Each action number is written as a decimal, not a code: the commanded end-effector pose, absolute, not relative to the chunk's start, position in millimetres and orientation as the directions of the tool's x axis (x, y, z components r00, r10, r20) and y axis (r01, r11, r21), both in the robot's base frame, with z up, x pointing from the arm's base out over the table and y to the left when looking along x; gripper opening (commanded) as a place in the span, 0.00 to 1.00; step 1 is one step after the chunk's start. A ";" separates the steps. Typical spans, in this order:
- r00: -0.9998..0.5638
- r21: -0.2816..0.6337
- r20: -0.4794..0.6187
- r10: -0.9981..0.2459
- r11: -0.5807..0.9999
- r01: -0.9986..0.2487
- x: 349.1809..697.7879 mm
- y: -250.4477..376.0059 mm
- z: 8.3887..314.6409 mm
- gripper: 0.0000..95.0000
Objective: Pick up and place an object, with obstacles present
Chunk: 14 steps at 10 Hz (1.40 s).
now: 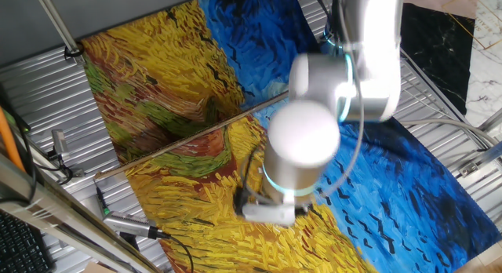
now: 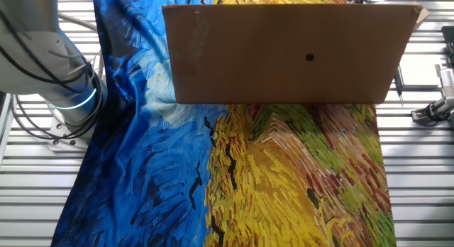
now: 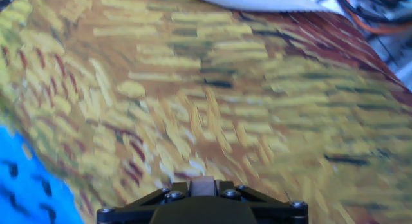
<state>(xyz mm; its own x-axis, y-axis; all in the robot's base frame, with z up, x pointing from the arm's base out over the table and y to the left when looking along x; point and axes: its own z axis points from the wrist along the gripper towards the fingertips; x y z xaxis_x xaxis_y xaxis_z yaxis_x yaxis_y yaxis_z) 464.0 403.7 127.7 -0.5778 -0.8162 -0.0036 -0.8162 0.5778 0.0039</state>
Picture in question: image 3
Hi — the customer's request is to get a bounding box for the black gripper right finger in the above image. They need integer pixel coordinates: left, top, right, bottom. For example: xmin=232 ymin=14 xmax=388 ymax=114
xmin=214 ymin=180 xmax=309 ymax=224

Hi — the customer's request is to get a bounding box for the painting print cloth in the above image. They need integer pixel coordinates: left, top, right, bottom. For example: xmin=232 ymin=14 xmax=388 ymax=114
xmin=0 ymin=0 xmax=412 ymax=224

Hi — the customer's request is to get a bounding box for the white sheet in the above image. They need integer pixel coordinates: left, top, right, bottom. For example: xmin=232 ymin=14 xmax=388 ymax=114
xmin=185 ymin=0 xmax=341 ymax=13

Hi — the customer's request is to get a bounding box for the orange cable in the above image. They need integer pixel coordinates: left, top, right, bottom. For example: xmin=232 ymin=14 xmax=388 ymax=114
xmin=339 ymin=0 xmax=412 ymax=35

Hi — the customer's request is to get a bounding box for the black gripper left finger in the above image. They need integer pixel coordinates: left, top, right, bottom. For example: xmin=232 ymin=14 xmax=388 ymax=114
xmin=96 ymin=180 xmax=193 ymax=224

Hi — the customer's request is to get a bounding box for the small wooden cube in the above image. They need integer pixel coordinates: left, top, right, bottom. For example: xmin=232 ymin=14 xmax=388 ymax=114
xmin=191 ymin=176 xmax=216 ymax=197

